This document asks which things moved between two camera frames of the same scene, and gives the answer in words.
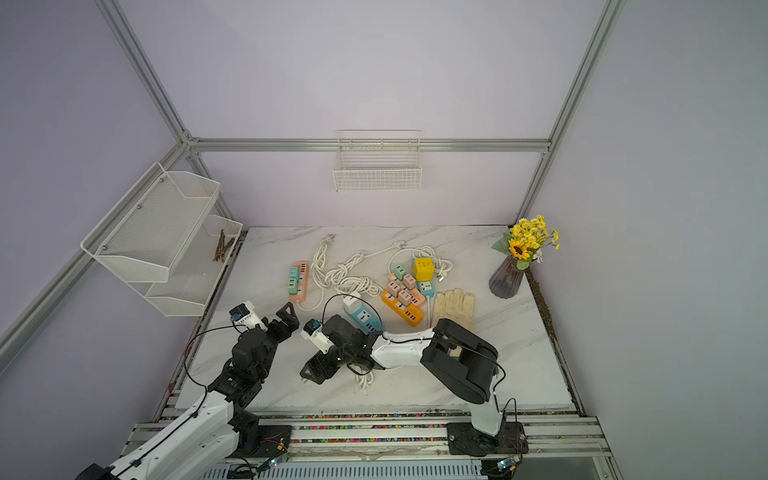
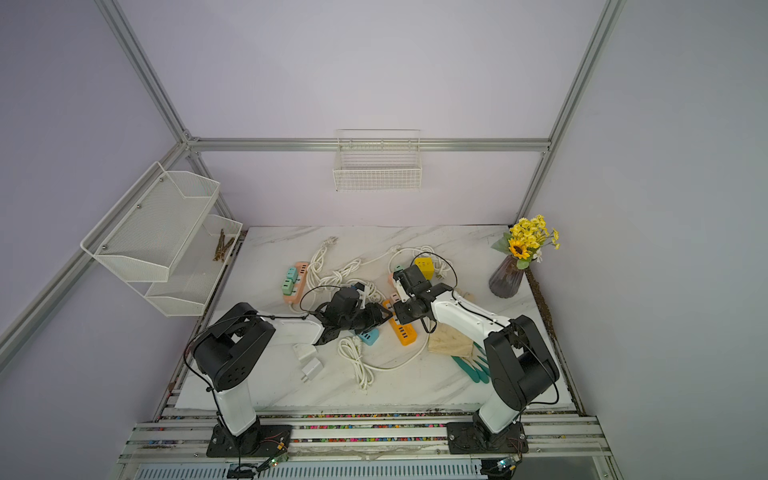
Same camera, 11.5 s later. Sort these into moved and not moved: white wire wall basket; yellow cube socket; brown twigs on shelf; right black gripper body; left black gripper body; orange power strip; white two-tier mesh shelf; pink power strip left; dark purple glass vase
Moved: orange power strip; left black gripper body; right black gripper body
Not moved: dark purple glass vase; white wire wall basket; yellow cube socket; white two-tier mesh shelf; brown twigs on shelf; pink power strip left
